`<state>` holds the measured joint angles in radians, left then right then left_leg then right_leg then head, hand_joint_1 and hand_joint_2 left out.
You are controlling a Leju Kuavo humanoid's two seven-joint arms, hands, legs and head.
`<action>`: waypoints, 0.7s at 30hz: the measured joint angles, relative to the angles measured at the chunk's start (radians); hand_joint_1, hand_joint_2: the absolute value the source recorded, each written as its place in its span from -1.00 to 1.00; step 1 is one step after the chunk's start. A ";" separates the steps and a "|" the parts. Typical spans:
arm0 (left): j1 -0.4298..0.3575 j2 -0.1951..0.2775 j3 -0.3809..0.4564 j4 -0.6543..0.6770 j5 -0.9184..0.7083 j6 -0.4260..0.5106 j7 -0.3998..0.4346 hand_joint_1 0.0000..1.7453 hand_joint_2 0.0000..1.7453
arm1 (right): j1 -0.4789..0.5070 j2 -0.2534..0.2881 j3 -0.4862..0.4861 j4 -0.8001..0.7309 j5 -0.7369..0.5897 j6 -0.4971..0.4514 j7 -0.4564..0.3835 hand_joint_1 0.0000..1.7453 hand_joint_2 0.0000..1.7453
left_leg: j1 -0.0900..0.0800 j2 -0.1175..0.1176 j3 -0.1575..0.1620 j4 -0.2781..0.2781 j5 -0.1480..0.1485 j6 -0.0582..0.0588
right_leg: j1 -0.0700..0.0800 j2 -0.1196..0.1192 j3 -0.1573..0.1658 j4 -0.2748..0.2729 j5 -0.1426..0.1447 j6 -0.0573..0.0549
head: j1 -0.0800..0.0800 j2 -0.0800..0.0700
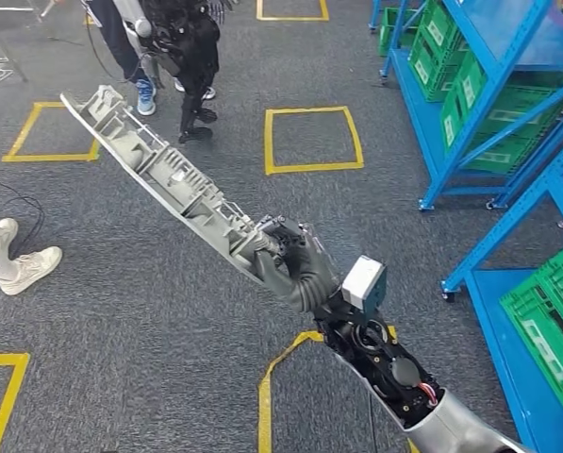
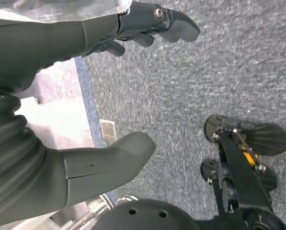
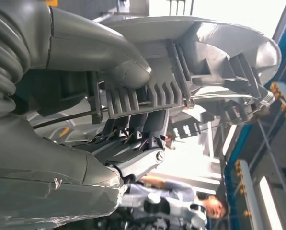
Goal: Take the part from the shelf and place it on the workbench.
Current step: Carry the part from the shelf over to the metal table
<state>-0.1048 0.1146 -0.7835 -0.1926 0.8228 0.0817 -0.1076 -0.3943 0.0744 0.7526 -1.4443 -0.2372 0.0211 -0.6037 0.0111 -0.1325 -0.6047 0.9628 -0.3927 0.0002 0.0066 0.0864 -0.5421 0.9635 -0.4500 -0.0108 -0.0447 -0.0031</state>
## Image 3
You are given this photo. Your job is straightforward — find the ceiling light panel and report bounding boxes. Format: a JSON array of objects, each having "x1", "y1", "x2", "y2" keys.
[
  {"x1": 260, "y1": 176, "x2": 284, "y2": 230},
  {"x1": 223, "y1": 125, "x2": 237, "y2": 157}
]

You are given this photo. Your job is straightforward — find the blue frame yellow fittings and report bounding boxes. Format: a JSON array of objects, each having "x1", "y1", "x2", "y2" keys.
[{"x1": 224, "y1": 3, "x2": 286, "y2": 230}]

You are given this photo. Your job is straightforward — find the person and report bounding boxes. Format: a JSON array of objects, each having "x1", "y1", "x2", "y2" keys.
[{"x1": 128, "y1": 176, "x2": 229, "y2": 223}]

